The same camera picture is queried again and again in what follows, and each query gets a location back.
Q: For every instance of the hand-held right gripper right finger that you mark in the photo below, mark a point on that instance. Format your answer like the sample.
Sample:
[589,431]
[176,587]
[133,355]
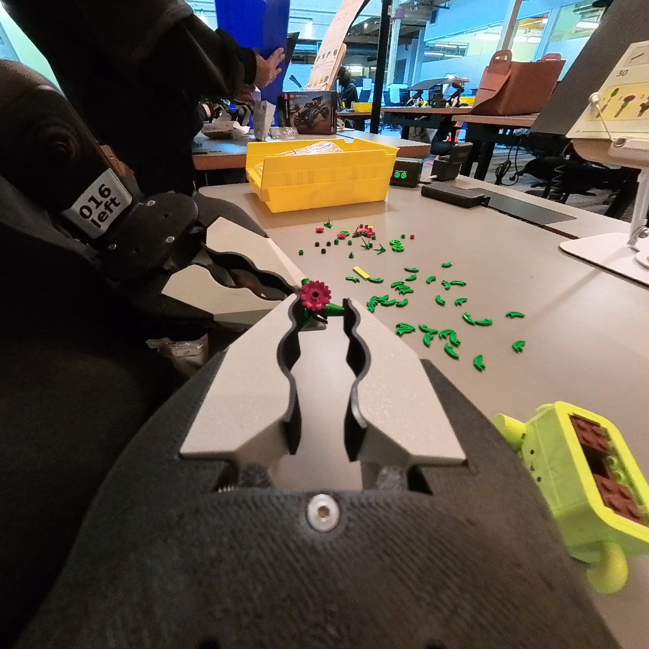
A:
[405,405]

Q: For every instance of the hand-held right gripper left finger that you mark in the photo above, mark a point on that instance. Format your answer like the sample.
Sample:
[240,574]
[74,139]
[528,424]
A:
[238,405]

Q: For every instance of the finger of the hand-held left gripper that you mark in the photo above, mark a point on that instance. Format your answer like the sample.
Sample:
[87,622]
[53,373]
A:
[203,294]
[253,246]

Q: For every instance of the toy flower stem assembly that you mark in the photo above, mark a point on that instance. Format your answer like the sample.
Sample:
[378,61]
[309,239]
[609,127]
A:
[314,294]

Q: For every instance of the small green cone piece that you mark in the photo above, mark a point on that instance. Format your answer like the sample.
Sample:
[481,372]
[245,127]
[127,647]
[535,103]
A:
[335,308]

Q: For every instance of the clear plastic bag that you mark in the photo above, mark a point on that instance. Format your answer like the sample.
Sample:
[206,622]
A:
[177,352]

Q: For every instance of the scattered green leaf pieces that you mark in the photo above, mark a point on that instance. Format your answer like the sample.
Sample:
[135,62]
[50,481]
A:
[451,350]

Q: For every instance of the yellow plastic bin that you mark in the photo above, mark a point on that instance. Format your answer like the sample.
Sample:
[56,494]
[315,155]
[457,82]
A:
[319,175]

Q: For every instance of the yellow flat toy tile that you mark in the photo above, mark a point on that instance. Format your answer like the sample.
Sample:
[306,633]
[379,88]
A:
[361,273]

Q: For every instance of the black toy set box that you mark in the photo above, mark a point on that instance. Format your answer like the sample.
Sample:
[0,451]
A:
[309,114]

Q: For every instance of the group of pink round studs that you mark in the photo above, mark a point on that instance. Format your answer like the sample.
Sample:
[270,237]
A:
[413,236]

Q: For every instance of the black power bank green display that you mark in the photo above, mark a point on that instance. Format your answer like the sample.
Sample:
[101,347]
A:
[405,172]

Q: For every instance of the lime green toy cart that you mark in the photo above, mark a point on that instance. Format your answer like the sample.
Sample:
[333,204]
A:
[568,481]

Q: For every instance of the dark brown toy brick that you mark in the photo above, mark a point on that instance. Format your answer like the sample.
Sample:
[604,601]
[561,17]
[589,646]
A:
[618,497]
[590,433]

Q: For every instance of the brown cardboard box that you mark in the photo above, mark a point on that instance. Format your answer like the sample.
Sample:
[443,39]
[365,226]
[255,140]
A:
[329,61]

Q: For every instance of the black power adapter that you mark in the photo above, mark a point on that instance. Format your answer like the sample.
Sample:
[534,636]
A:
[454,195]

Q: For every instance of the blue plastic bin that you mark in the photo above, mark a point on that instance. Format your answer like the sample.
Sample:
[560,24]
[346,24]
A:
[253,30]

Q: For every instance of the black charger box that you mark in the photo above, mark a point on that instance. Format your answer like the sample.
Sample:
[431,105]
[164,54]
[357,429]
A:
[454,162]

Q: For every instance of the black vertical pole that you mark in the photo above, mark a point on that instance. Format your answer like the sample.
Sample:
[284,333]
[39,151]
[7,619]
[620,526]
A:
[380,66]

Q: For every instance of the dark grey desk cover panel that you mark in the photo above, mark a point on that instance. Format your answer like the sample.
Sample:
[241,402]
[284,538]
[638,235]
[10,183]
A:
[532,209]

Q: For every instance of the wooden background desk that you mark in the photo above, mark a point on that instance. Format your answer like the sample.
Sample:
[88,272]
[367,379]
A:
[456,119]

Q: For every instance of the white book stand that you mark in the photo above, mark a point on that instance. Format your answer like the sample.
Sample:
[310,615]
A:
[608,253]

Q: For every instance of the brown leather bag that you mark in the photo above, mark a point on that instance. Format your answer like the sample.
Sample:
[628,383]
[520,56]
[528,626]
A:
[517,86]

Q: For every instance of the black monitor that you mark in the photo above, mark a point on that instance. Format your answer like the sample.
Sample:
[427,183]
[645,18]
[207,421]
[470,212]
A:
[578,76]

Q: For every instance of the instruction booklet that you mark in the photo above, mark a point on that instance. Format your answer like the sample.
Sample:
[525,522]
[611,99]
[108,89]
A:
[618,101]

